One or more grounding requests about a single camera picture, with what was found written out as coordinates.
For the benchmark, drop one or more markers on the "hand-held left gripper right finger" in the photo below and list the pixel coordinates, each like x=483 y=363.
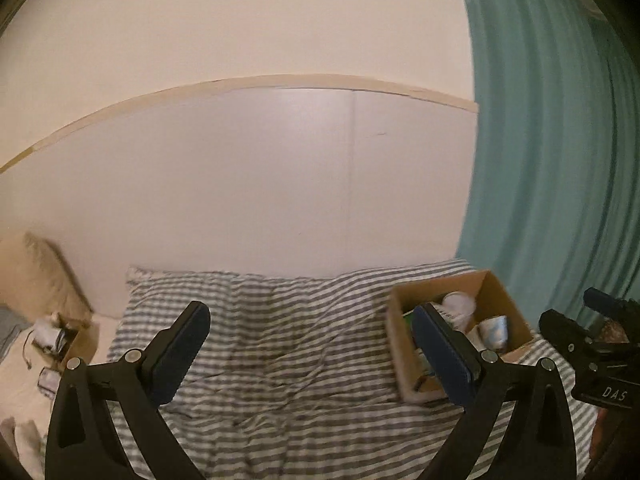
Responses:
x=445 y=360

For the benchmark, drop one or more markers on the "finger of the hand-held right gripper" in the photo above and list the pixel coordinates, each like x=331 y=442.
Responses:
x=562 y=330
x=610 y=305

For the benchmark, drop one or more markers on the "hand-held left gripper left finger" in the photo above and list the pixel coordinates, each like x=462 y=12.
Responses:
x=175 y=355

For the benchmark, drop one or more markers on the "plastic bottle with blue label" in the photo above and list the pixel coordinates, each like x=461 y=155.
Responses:
x=492 y=332

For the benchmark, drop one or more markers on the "green medicine box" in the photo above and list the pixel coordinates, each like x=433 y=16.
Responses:
x=407 y=317

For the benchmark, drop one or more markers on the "large cardboard box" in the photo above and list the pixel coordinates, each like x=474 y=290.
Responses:
x=500 y=295

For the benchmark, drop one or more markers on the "person's right forearm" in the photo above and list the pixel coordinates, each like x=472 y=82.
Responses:
x=602 y=432

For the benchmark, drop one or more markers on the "white patterned pillow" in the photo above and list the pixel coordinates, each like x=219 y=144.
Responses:
x=137 y=276

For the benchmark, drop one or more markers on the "small cluttered cardboard box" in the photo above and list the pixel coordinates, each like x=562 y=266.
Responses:
x=82 y=345

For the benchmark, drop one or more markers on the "grey checked blanket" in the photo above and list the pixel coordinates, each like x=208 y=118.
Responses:
x=280 y=340

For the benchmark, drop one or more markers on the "small white box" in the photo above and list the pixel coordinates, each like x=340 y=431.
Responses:
x=49 y=381

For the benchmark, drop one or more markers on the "white bed sheet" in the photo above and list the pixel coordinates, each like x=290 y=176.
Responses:
x=20 y=390

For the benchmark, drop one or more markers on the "beige pillow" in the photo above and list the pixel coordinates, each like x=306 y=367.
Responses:
x=35 y=275

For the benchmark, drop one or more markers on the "grey cloth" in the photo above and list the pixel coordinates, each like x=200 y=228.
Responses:
x=10 y=330

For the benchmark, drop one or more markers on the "white fluffy cloth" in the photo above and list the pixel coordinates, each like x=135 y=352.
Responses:
x=22 y=442

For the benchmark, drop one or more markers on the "teal curtain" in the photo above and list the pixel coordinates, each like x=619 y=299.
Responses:
x=540 y=135

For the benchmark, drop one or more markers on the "beige tape strip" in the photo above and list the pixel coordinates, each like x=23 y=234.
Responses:
x=200 y=89

